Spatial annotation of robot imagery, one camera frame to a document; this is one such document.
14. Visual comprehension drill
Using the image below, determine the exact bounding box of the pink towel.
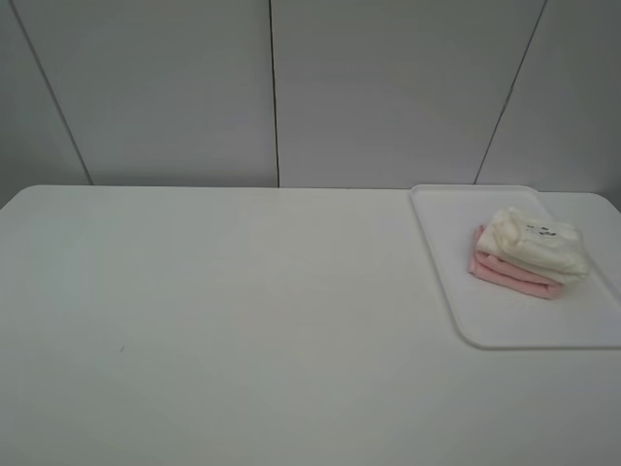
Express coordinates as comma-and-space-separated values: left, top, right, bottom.
469, 225, 573, 299

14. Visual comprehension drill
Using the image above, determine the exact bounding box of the white towel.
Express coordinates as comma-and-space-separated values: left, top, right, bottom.
474, 208, 590, 285

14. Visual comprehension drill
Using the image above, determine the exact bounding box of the white plastic tray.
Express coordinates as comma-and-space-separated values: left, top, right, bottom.
409, 184, 620, 350

